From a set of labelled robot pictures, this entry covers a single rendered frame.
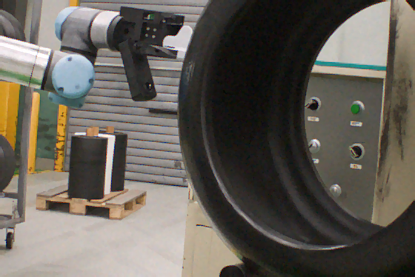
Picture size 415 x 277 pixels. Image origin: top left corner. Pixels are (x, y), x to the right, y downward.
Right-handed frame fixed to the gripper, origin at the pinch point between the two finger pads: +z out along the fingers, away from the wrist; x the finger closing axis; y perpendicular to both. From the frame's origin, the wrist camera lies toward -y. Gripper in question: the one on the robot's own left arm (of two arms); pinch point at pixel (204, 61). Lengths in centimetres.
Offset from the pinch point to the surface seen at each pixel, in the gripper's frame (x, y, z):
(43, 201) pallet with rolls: 418, -172, -464
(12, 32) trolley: 252, -18, -347
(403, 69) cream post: 27.5, 4.9, 24.7
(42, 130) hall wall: 661, -162, -733
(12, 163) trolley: 262, -104, -339
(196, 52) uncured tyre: -11.9, 1.5, 7.1
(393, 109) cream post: 27.5, -2.7, 24.0
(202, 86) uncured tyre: -12.6, -3.2, 9.9
